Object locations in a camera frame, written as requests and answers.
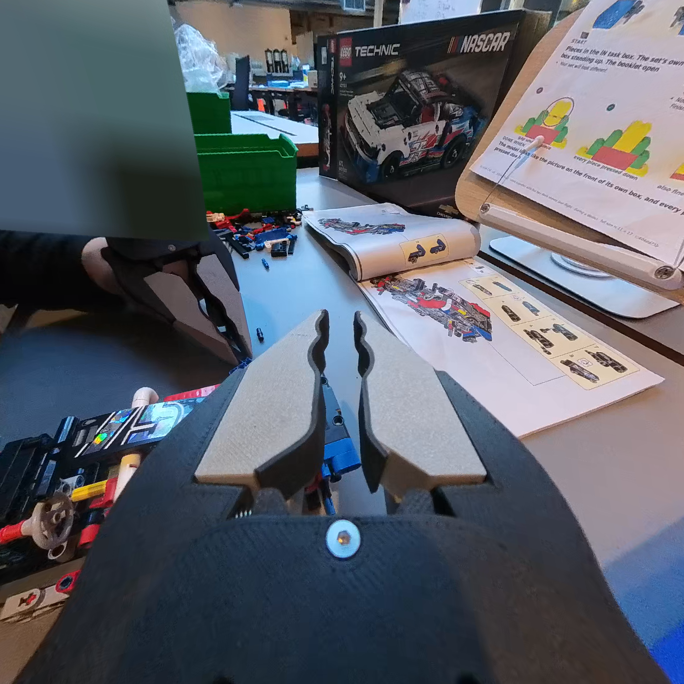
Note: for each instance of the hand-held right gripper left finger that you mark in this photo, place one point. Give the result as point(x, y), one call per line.
point(267, 422)

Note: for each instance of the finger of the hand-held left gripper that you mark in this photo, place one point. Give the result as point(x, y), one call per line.
point(227, 288)
point(181, 304)

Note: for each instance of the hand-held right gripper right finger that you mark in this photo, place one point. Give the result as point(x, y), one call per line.
point(422, 427)

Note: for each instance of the brick car chassis model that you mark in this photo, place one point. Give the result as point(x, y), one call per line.
point(133, 427)

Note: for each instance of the blue storage bin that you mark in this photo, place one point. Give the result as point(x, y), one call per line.
point(674, 662)

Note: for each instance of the person's left forearm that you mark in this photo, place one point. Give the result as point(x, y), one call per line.
point(42, 267)

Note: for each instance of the person's left hand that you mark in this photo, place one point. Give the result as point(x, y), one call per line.
point(99, 264)

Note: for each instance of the pile of loose bricks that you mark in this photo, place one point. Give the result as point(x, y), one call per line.
point(256, 232)

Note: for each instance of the green storage bin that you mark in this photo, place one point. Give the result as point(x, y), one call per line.
point(208, 112)
point(246, 176)

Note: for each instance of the building instruction booklet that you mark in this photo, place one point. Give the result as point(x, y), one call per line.
point(534, 395)

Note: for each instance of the white topped table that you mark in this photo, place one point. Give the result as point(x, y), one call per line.
point(267, 125)

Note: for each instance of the clear plastic bag heap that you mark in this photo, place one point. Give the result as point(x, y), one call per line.
point(200, 59)

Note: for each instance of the dark bottle trio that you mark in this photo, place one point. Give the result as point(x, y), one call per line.
point(277, 60)

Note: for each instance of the toy car set box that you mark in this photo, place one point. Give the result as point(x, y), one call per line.
point(427, 53)

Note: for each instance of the printed instruction sheet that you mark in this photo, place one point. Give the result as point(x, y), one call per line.
point(614, 107)

